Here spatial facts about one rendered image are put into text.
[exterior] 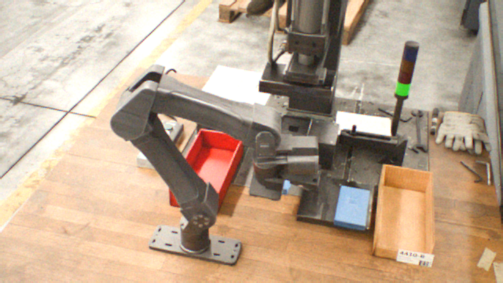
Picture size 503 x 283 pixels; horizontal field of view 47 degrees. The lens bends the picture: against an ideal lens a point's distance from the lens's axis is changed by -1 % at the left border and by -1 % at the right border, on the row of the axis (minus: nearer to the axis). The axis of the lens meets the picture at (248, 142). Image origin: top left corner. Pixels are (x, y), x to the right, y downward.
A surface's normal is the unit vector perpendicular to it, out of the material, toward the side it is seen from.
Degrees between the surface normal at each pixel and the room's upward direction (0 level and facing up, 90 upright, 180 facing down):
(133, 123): 90
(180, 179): 88
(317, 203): 0
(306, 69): 0
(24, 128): 0
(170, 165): 89
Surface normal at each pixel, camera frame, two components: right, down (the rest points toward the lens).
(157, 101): -0.04, 0.55
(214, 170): 0.03, -0.80
